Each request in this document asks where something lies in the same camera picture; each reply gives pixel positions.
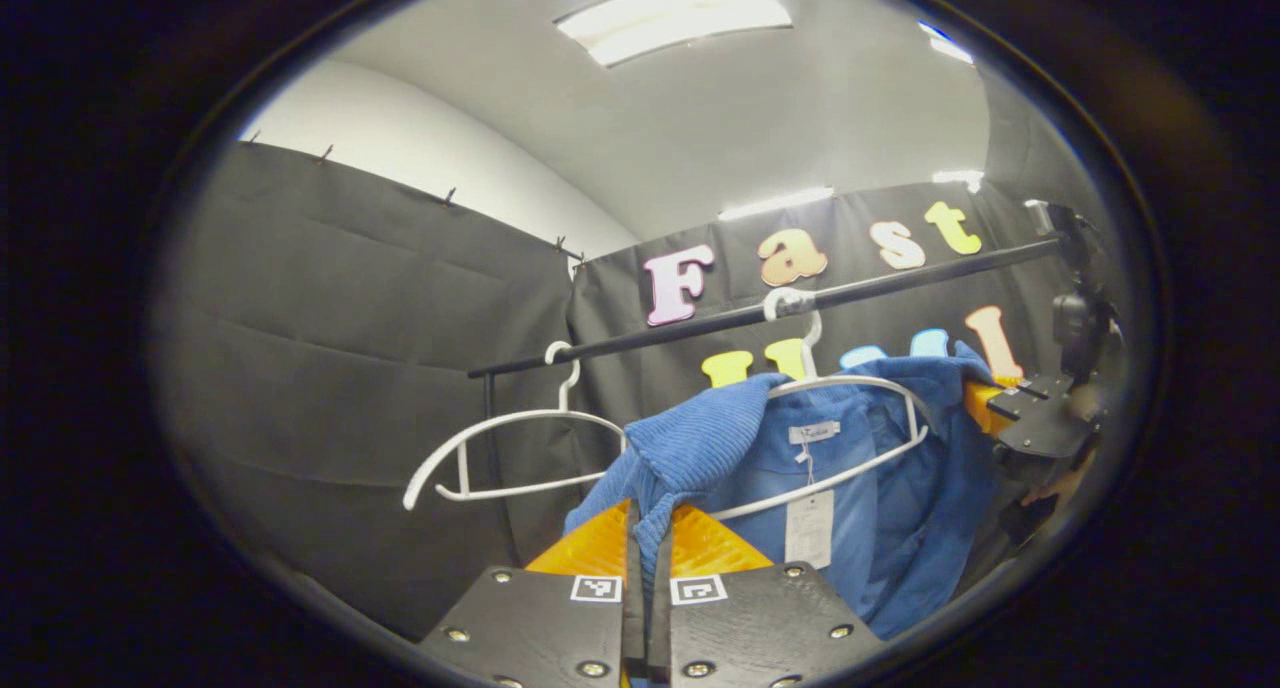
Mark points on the ceiling light strip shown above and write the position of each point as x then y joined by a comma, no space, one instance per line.
775,203

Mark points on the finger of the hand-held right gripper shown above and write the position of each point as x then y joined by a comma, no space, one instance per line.
1045,418

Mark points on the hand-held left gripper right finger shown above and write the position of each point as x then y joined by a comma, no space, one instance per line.
660,618

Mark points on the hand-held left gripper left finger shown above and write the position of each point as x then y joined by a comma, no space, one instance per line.
634,608

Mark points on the black backdrop cloth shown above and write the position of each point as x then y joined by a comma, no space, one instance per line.
350,348

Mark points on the black clothes rack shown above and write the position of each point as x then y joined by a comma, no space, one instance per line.
700,325

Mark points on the small ceiling light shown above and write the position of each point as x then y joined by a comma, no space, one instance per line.
958,179

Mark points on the white clothes hanger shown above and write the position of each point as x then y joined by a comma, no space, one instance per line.
500,423
860,380

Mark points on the square ceiling light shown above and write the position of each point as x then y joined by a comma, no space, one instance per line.
948,45

